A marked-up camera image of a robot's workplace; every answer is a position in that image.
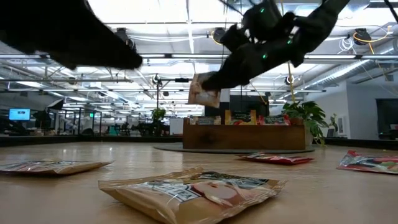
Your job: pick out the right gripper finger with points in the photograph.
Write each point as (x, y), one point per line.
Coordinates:
(248, 65)
(234, 39)

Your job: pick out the wooden compartment tray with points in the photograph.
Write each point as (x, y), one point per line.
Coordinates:
(242, 137)

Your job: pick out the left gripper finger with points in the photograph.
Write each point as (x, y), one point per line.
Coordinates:
(99, 46)

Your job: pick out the small green office plant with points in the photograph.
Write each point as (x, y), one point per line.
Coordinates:
(158, 114)

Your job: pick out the long ceiling light bar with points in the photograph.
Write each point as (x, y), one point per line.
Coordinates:
(186, 56)

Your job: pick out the green potted plant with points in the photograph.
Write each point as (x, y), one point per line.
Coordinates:
(311, 115)

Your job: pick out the beige tea packet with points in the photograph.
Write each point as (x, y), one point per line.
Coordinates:
(205, 121)
(53, 167)
(202, 96)
(192, 196)

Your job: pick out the black metal table frame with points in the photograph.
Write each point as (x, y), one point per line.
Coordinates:
(93, 140)

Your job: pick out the black metal gantry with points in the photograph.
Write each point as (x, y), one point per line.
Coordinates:
(174, 80)

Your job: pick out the red tea packet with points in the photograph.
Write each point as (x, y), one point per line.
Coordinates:
(275, 120)
(370, 163)
(276, 159)

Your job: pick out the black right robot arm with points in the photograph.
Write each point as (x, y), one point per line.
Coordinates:
(320, 21)

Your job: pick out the dark wall display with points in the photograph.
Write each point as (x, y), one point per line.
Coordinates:
(387, 118)

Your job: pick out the lit computer monitor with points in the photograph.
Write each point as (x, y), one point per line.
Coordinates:
(19, 114)

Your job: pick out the white wall panel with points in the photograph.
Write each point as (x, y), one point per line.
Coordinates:
(341, 126)

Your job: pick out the yellow tea packet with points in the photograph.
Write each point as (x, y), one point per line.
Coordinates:
(241, 116)

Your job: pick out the black perforated computer case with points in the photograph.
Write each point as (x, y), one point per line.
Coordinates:
(248, 102)

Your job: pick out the slim leafy plant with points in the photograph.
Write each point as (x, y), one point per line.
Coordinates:
(334, 121)

